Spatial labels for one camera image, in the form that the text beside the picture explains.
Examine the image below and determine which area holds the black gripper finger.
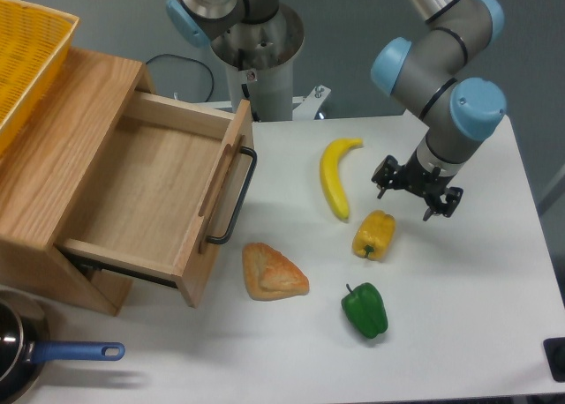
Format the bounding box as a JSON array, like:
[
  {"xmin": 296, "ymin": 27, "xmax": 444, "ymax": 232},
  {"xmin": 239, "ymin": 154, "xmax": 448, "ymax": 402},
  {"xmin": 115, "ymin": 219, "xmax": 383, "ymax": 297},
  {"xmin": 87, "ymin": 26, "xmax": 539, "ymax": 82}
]
[
  {"xmin": 423, "ymin": 187, "xmax": 463, "ymax": 221},
  {"xmin": 371, "ymin": 155, "xmax": 403, "ymax": 199}
]

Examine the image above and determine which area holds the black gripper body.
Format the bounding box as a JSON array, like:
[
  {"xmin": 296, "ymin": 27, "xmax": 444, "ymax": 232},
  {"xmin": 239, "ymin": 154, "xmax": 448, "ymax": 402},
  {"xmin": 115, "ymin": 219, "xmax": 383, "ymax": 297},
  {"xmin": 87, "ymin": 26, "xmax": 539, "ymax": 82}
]
[{"xmin": 403, "ymin": 152, "xmax": 453, "ymax": 199}]

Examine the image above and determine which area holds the yellow bell pepper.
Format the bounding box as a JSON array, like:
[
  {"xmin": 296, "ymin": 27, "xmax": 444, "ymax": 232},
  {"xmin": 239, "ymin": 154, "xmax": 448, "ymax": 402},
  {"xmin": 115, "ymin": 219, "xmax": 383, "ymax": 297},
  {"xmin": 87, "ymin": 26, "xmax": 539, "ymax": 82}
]
[{"xmin": 351, "ymin": 210, "xmax": 396, "ymax": 261}]

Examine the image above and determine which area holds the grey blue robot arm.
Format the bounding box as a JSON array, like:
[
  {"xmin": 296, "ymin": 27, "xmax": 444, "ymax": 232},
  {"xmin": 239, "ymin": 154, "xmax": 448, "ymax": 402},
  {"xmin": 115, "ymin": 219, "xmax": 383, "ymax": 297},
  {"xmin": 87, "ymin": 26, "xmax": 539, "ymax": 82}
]
[{"xmin": 166, "ymin": 0, "xmax": 507, "ymax": 217}]

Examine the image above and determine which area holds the green bell pepper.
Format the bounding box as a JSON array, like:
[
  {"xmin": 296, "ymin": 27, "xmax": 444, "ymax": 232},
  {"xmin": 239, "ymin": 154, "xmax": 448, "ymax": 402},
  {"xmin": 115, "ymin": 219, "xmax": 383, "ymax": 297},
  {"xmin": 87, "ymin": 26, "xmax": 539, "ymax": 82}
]
[{"xmin": 341, "ymin": 282, "xmax": 388, "ymax": 340}]

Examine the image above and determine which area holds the yellow banana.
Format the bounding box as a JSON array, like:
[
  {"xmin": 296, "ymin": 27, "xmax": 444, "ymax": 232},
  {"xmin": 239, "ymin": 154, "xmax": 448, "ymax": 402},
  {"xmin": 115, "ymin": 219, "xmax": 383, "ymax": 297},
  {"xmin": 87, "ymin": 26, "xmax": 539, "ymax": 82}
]
[{"xmin": 319, "ymin": 138, "xmax": 363, "ymax": 221}]

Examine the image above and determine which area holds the triangular pastry bread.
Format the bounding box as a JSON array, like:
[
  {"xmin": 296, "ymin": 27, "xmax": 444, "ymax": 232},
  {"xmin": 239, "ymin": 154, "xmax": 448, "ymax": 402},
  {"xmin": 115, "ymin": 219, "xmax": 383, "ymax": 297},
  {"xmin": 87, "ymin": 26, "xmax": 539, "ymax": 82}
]
[{"xmin": 242, "ymin": 243, "xmax": 310, "ymax": 301}]

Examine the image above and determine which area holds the black corner fixture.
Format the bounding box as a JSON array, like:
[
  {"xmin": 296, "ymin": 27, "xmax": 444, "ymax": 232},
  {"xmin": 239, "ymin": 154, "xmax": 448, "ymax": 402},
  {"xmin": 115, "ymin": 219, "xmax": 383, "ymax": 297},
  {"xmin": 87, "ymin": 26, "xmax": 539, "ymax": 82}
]
[{"xmin": 543, "ymin": 337, "xmax": 565, "ymax": 383}]

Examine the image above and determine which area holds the open wooden drawer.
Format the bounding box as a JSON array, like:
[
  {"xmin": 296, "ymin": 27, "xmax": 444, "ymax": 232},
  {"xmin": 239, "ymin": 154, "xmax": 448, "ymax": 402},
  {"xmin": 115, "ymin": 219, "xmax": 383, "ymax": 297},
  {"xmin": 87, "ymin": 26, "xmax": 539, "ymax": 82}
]
[{"xmin": 56, "ymin": 92, "xmax": 254, "ymax": 307}]

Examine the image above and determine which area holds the wooden drawer cabinet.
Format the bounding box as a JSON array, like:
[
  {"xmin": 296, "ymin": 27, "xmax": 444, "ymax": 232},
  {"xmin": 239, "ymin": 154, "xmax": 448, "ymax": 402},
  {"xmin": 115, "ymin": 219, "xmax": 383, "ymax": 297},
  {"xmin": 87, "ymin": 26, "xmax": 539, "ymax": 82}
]
[{"xmin": 1, "ymin": 48, "xmax": 154, "ymax": 316}]

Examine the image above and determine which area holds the yellow plastic basket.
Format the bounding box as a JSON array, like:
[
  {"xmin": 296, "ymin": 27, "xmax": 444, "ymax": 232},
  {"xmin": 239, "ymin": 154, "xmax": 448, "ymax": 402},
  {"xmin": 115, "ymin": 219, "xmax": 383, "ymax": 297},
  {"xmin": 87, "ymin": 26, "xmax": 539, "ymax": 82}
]
[{"xmin": 1, "ymin": 0, "xmax": 80, "ymax": 152}]

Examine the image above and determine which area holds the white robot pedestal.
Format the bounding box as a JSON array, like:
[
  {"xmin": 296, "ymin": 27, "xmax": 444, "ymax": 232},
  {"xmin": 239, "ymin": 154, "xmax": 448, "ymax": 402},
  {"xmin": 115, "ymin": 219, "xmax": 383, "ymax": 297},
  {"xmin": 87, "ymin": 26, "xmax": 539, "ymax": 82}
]
[{"xmin": 211, "ymin": 4, "xmax": 305, "ymax": 122}]

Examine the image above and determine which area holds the black drawer handle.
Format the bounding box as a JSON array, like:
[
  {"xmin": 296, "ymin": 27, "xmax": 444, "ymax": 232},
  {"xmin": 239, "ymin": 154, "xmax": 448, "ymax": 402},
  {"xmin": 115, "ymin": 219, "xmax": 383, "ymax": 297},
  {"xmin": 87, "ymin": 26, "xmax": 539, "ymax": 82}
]
[{"xmin": 205, "ymin": 146, "xmax": 258, "ymax": 245}]

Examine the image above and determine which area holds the black cable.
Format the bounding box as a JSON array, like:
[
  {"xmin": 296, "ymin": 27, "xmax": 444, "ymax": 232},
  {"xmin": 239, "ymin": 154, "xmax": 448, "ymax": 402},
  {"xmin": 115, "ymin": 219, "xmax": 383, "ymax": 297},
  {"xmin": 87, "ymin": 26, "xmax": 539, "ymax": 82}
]
[{"xmin": 144, "ymin": 53, "xmax": 215, "ymax": 103}]

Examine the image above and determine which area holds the black pan blue handle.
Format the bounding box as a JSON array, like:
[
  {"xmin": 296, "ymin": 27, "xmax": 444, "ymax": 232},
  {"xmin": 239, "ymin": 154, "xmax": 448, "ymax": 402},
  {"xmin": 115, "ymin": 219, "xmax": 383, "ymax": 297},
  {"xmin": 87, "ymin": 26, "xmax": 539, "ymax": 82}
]
[{"xmin": 1, "ymin": 290, "xmax": 125, "ymax": 403}]

